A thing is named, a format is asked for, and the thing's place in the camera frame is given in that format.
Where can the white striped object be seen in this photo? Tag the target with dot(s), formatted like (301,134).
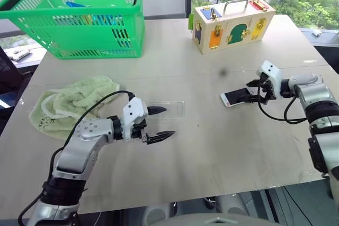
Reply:
(18,55)

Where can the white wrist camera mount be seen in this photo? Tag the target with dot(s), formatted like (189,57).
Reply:
(272,73)
(133,112)

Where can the grey rounded shape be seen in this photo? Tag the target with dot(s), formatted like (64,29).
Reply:
(157,214)
(233,204)

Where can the white smartphone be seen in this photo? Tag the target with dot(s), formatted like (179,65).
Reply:
(233,96)

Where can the dark window ledge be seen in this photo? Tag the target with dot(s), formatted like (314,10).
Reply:
(325,48)

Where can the blue plastic item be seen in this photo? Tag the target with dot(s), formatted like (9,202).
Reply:
(75,4)

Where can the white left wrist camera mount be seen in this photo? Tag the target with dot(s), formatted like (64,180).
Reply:
(133,112)

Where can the blue and yellow packet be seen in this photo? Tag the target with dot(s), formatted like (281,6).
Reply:
(106,20)

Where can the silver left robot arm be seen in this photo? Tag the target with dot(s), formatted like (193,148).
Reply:
(84,130)

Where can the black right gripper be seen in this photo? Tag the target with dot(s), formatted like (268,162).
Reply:
(268,91)

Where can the black chair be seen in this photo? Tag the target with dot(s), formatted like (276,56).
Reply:
(10,83)

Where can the clear plastic phone case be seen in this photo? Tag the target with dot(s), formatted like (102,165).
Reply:
(174,109)

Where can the wooden lock box toy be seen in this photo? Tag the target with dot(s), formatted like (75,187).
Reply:
(233,32)

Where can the light green towel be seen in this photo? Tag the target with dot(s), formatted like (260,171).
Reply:
(66,101)

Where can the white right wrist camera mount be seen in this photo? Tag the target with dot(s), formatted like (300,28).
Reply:
(272,73)

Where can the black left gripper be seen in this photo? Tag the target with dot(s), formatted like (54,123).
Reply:
(139,130)

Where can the green plastic shopping basket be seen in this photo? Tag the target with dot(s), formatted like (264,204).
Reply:
(79,11)

